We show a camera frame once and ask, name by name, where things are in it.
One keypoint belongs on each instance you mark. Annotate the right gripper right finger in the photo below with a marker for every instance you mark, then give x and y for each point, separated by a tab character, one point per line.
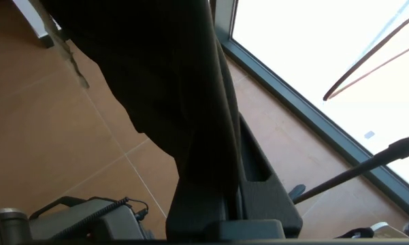
269	204

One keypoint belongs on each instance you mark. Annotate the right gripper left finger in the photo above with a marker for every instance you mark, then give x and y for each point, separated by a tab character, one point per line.
190	217

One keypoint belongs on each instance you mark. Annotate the black shorts with green print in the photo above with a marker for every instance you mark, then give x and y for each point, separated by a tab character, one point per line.
163	85

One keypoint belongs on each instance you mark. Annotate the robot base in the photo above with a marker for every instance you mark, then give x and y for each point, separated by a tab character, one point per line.
88	221

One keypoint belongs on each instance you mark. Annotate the black clothes rack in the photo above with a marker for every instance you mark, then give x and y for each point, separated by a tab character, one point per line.
360	166

